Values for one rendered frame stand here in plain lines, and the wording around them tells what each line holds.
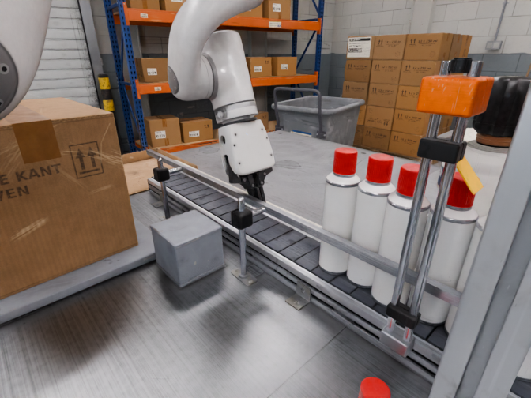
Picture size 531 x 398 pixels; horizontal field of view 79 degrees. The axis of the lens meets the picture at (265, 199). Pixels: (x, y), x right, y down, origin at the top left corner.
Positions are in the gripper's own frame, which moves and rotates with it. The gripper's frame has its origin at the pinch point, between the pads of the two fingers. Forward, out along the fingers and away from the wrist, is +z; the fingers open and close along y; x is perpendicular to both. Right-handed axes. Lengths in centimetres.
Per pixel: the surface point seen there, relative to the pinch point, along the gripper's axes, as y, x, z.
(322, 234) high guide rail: -4.4, -19.6, 5.5
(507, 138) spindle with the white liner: 26.0, -36.8, -1.5
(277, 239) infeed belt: -1.4, -5.0, 8.6
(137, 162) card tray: 4, 73, -15
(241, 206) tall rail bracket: -9.9, -8.2, -0.9
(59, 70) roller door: 51, 362, -141
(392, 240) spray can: -3.1, -30.2, 6.0
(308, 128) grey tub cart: 173, 134, -15
